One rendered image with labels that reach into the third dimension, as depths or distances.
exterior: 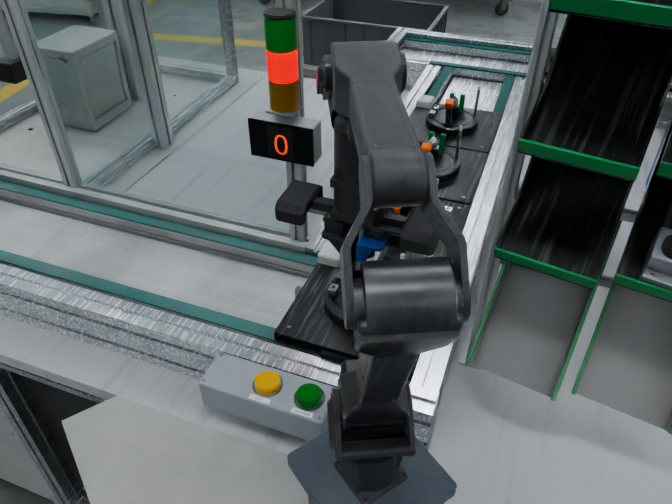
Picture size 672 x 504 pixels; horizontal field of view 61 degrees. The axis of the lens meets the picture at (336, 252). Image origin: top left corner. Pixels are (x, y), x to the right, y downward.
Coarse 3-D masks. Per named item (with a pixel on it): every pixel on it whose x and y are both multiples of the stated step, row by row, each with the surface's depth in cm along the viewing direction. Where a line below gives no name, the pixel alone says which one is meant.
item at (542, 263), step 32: (544, 160) 83; (544, 192) 81; (576, 192) 80; (608, 192) 79; (512, 224) 79; (544, 224) 78; (576, 224) 77; (608, 224) 76; (512, 256) 75; (544, 256) 76; (576, 256) 75
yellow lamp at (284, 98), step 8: (272, 88) 94; (280, 88) 93; (288, 88) 93; (296, 88) 94; (272, 96) 95; (280, 96) 94; (288, 96) 94; (296, 96) 95; (272, 104) 96; (280, 104) 95; (288, 104) 95; (296, 104) 96; (280, 112) 96; (288, 112) 96
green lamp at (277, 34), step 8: (264, 16) 88; (264, 24) 88; (272, 24) 87; (280, 24) 87; (288, 24) 87; (272, 32) 88; (280, 32) 87; (288, 32) 88; (296, 32) 90; (272, 40) 88; (280, 40) 88; (288, 40) 89; (296, 40) 90; (272, 48) 89; (280, 48) 89; (288, 48) 89; (296, 48) 91
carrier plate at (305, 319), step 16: (320, 272) 109; (336, 272) 109; (304, 288) 105; (320, 288) 105; (304, 304) 102; (320, 304) 102; (288, 320) 99; (304, 320) 99; (320, 320) 99; (288, 336) 96; (304, 336) 96; (320, 336) 96; (336, 336) 96; (352, 336) 96; (320, 352) 95; (336, 352) 94; (352, 352) 93
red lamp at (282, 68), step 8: (272, 56) 90; (280, 56) 90; (288, 56) 90; (296, 56) 91; (272, 64) 91; (280, 64) 91; (288, 64) 91; (296, 64) 92; (272, 72) 92; (280, 72) 91; (288, 72) 92; (296, 72) 93; (272, 80) 93; (280, 80) 92; (288, 80) 92; (296, 80) 94
